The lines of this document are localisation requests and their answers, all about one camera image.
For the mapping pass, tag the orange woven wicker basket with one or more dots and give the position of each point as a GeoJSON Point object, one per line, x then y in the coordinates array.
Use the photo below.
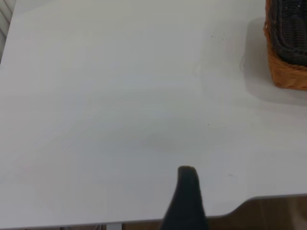
{"type": "Point", "coordinates": [285, 74]}

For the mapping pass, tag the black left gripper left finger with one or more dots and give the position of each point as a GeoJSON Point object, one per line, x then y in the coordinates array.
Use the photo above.
{"type": "Point", "coordinates": [177, 210]}

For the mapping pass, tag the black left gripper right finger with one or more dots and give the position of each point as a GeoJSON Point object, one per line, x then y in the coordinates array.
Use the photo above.
{"type": "Point", "coordinates": [194, 210]}

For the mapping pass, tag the dark brown woven wicker basket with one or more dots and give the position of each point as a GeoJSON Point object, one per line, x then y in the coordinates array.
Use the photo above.
{"type": "Point", "coordinates": [290, 31]}

